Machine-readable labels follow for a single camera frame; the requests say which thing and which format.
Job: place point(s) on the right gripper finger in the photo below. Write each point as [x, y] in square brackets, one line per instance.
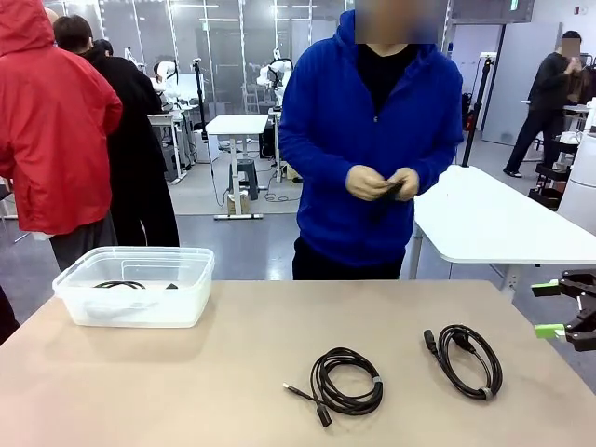
[549, 331]
[545, 289]

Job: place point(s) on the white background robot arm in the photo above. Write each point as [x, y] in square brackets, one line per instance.
[274, 74]
[165, 79]

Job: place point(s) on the person's left forearm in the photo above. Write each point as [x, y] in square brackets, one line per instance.
[440, 163]

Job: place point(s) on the person's right forearm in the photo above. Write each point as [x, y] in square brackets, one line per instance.
[312, 160]

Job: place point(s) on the person's left hand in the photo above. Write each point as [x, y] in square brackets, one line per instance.
[410, 184]

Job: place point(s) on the person's right hand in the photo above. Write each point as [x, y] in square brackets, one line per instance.
[365, 184]

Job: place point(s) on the black utility cart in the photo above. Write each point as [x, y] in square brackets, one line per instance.
[551, 181]

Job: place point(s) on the white rounded machine housing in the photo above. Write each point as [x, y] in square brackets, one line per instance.
[579, 186]

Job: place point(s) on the red fire extinguisher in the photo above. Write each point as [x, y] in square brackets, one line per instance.
[467, 112]

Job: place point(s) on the person in dark clothes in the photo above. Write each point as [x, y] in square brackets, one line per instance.
[545, 93]

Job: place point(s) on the black light stand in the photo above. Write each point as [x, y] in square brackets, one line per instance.
[479, 102]

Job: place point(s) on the person in blue hoodie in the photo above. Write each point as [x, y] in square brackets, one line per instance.
[335, 102]

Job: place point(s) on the grey step stool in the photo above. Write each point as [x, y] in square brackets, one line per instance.
[244, 179]

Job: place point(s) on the cardboard box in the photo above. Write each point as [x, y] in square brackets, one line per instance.
[235, 202]

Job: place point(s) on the small white standing desk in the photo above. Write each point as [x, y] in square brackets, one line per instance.
[237, 125]

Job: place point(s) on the white lab workbench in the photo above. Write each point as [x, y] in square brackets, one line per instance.
[179, 139]

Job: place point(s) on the clear plastic storage container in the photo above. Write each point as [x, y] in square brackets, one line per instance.
[139, 309]

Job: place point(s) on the person in black coat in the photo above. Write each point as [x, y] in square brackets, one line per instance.
[135, 139]

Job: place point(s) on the person in red jacket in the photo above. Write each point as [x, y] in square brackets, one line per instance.
[51, 130]

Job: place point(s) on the dark wall screen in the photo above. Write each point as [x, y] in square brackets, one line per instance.
[489, 9]

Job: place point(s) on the black camera tripod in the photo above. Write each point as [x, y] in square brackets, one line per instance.
[200, 98]

